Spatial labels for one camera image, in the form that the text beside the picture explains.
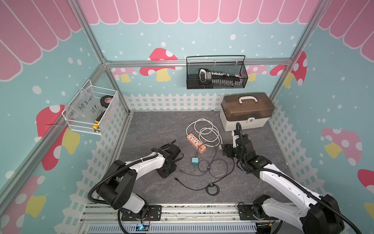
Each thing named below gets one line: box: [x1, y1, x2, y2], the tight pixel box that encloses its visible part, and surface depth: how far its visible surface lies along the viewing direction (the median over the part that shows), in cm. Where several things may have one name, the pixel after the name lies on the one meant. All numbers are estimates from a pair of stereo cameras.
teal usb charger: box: [191, 156, 200, 166], surface depth 93 cm
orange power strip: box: [186, 133, 207, 154], surface depth 101 cm
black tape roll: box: [99, 95, 114, 109], surface depth 82 cm
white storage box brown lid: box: [219, 92, 276, 132], surface depth 101 cm
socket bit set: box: [198, 68, 244, 87], surface depth 91 cm
